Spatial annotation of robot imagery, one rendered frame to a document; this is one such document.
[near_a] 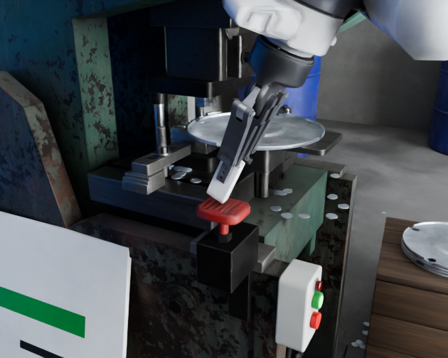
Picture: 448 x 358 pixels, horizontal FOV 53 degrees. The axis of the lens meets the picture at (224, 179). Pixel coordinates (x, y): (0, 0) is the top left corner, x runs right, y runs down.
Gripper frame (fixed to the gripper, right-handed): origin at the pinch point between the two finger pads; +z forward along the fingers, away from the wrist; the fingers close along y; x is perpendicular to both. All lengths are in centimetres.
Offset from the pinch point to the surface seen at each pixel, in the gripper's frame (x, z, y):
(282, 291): -15.2, 14.8, 4.9
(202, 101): 21.2, 6.5, 30.6
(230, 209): -3.1, 3.2, -1.1
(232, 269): -7.8, 10.4, -2.8
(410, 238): -37, 30, 78
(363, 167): -13, 84, 241
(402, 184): -38, 73, 223
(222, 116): 18.9, 11.2, 39.4
